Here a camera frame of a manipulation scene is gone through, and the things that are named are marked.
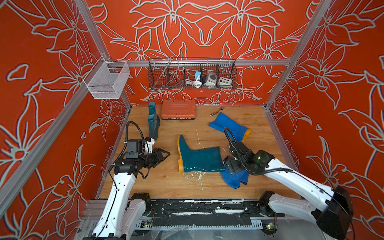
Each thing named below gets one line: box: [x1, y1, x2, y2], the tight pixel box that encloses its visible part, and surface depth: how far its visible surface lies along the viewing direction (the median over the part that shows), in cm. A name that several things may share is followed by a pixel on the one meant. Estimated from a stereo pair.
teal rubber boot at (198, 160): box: [177, 135, 225, 173], surface depth 90 cm
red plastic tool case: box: [161, 99, 196, 120], surface depth 116 cm
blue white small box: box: [195, 71, 202, 81], surface depth 85 cm
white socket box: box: [219, 76, 232, 86], surface depth 96 cm
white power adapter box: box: [205, 71, 217, 86], surface depth 93 cm
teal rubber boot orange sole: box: [148, 101, 160, 141], surface depth 87 cm
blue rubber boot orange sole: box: [208, 112, 252, 143], surface depth 106 cm
